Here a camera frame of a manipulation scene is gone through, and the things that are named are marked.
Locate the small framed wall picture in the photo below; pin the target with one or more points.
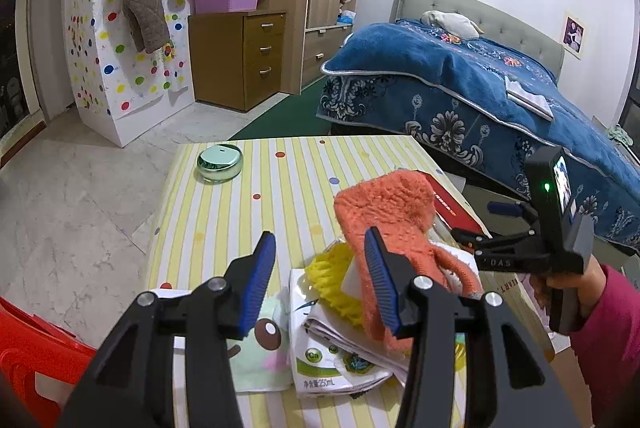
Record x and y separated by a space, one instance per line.
573 35

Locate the white green milk carton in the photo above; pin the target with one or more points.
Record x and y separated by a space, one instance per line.
320 358

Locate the blue floral blanket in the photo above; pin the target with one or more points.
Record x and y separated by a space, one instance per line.
450 72

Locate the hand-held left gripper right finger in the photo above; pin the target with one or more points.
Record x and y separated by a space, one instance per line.
380 283

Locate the cartoon print small towel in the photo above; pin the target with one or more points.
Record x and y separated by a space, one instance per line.
260 373

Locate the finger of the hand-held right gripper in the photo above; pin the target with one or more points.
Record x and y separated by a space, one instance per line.
500 209
470 238

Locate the green round tin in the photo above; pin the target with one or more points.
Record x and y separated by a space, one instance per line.
217 160

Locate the white pillow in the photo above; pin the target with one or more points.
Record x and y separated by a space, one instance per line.
452 23

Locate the yellow striped tablecloth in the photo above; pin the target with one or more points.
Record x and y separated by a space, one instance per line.
280 208

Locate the orange fuzzy sock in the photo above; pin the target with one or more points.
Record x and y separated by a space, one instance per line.
395 208

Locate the light green cloth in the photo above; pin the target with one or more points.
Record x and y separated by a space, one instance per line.
622 135

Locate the red flat box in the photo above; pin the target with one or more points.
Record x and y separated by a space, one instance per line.
460 213

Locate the grey upholstered bed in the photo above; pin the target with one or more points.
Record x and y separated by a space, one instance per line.
500 12

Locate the person's right hand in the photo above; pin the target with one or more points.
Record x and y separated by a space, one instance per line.
592 283

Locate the green rug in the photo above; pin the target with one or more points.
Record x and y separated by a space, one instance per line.
285 117

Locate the red plastic stool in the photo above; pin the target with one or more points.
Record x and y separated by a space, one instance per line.
35 358

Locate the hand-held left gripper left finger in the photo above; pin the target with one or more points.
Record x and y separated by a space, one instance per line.
260 278

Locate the folded white cloth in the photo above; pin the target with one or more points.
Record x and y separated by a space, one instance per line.
530 100

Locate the yellow foam fruit net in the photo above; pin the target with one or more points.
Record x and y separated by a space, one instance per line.
330 273

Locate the wooden drawer cabinet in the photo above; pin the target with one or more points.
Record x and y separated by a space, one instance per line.
220 57

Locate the white paper piece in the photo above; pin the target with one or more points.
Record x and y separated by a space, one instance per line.
457 260

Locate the white dotted cabinet cover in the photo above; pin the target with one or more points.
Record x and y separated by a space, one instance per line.
95 57

